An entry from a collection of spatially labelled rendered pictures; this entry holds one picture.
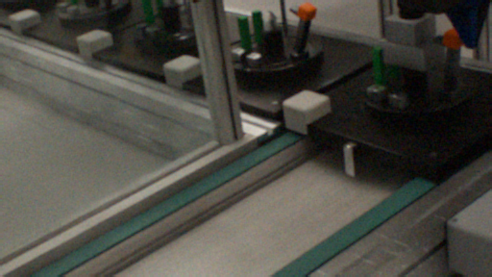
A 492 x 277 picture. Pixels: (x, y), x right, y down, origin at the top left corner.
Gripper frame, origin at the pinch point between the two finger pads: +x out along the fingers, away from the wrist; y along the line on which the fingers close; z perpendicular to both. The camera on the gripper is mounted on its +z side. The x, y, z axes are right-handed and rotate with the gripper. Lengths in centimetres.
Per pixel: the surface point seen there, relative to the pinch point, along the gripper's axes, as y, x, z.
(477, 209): -15.4, 13.4, 11.0
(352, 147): -13.1, 12.6, -7.7
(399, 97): -5.9, 8.7, -6.2
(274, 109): -11.3, 12.0, -22.8
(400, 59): -2.3, 5.6, -8.6
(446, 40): -1.1, 2.6, -2.6
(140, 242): -38.5, 16.0, -17.2
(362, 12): 45, 23, -58
